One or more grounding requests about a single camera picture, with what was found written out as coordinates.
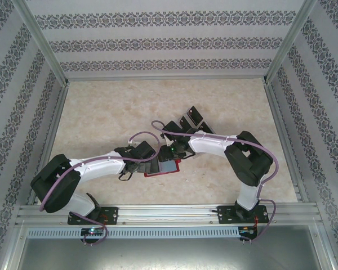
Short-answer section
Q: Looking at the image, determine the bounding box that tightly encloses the red card holder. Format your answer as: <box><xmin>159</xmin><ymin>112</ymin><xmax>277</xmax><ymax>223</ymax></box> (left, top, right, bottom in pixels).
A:
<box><xmin>143</xmin><ymin>158</ymin><xmax>183</xmax><ymax>178</ymax></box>

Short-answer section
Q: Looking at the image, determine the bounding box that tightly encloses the black credit card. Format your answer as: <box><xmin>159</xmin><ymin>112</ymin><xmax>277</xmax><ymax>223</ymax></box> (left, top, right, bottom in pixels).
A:
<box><xmin>186</xmin><ymin>106</ymin><xmax>204</xmax><ymax>127</ymax></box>
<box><xmin>197</xmin><ymin>121</ymin><xmax>215</xmax><ymax>136</ymax></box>
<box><xmin>179</xmin><ymin>114</ymin><xmax>193</xmax><ymax>131</ymax></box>

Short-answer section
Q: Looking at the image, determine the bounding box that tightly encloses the circuit board with green light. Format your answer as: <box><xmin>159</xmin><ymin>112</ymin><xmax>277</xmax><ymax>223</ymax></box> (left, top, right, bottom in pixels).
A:
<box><xmin>81</xmin><ymin>227</ymin><xmax>105</xmax><ymax>237</ymax></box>

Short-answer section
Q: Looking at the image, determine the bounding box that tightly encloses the thin black cable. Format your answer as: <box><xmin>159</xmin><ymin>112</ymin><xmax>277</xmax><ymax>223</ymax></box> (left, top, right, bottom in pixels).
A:
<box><xmin>118</xmin><ymin>170</ymin><xmax>134</xmax><ymax>182</ymax></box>

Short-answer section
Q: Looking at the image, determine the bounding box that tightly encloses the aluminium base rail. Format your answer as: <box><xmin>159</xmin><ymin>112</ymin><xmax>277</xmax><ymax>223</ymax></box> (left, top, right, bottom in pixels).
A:
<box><xmin>16</xmin><ymin>204</ymin><xmax>321</xmax><ymax>226</ymax></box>

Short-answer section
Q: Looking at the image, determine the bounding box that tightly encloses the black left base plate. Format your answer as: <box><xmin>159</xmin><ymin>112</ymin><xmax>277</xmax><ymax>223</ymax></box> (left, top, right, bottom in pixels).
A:
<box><xmin>68</xmin><ymin>206</ymin><xmax>119</xmax><ymax>226</ymax></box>

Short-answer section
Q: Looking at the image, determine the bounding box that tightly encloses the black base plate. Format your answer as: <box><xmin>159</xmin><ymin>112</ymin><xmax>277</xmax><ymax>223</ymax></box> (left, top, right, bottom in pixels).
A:
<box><xmin>217</xmin><ymin>205</ymin><xmax>272</xmax><ymax>225</ymax></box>
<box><xmin>68</xmin><ymin>206</ymin><xmax>119</xmax><ymax>226</ymax></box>

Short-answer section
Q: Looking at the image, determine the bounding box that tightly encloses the slotted grey cable duct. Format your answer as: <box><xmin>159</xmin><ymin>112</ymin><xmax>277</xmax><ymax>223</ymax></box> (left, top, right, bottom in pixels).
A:
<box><xmin>26</xmin><ymin>226</ymin><xmax>241</xmax><ymax>239</ymax></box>

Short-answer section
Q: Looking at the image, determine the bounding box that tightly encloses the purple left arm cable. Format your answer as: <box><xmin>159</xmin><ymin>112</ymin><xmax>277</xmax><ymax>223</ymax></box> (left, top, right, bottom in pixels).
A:
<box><xmin>39</xmin><ymin>130</ymin><xmax>162</xmax><ymax>246</ymax></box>

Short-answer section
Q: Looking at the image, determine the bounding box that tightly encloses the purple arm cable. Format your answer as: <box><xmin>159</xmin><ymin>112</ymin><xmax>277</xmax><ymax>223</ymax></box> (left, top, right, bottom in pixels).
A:
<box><xmin>151</xmin><ymin>120</ymin><xmax>281</xmax><ymax>245</ymax></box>
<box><xmin>39</xmin><ymin>130</ymin><xmax>162</xmax><ymax>246</ymax></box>

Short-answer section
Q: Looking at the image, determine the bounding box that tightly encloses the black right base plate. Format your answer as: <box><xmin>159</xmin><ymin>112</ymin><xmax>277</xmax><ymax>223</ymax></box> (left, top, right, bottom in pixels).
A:
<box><xmin>217</xmin><ymin>205</ymin><xmax>272</xmax><ymax>225</ymax></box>

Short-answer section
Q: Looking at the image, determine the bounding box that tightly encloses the aluminium side rail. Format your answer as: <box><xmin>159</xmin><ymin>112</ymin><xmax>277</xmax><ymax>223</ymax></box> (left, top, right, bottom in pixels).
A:
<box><xmin>264</xmin><ymin>80</ymin><xmax>305</xmax><ymax>203</ymax></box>
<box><xmin>29</xmin><ymin>83</ymin><xmax>71</xmax><ymax>206</ymax></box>

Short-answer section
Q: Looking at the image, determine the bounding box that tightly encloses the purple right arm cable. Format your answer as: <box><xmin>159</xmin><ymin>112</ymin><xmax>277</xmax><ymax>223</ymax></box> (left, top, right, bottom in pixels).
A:
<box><xmin>151</xmin><ymin>120</ymin><xmax>281</xmax><ymax>245</ymax></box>

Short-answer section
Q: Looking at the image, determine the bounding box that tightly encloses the aluminium frame post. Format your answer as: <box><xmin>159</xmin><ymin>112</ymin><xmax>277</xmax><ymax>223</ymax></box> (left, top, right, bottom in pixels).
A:
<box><xmin>11</xmin><ymin>0</ymin><xmax>70</xmax><ymax>85</ymax></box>
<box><xmin>263</xmin><ymin>0</ymin><xmax>321</xmax><ymax>84</ymax></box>

